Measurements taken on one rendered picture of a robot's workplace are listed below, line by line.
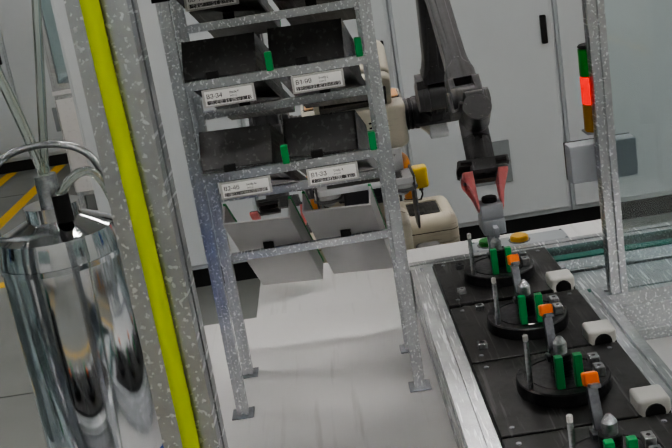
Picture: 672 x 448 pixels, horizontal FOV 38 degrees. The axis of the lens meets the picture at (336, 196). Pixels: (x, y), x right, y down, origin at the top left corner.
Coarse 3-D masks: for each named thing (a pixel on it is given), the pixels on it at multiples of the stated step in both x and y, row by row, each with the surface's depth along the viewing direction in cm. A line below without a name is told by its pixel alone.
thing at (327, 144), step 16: (336, 112) 173; (352, 112) 172; (288, 128) 174; (304, 128) 173; (320, 128) 173; (336, 128) 172; (352, 128) 172; (288, 144) 174; (304, 144) 173; (320, 144) 172; (336, 144) 172; (352, 144) 171; (368, 144) 184; (368, 160) 182
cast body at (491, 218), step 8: (480, 200) 196; (488, 200) 193; (496, 200) 194; (480, 208) 193; (488, 208) 192; (496, 208) 192; (480, 216) 195; (488, 216) 193; (496, 216) 193; (480, 224) 197; (488, 224) 193; (496, 224) 193; (504, 224) 193; (488, 232) 193; (496, 232) 191; (504, 232) 193
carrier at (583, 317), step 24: (528, 288) 170; (456, 312) 182; (480, 312) 180; (504, 312) 174; (528, 312) 170; (576, 312) 174; (480, 336) 170; (504, 336) 168; (528, 336) 166; (576, 336) 164; (600, 336) 160; (480, 360) 161
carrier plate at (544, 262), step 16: (528, 256) 204; (544, 256) 203; (448, 272) 203; (544, 272) 194; (448, 288) 194; (480, 288) 192; (512, 288) 189; (544, 288) 186; (448, 304) 187; (464, 304) 186
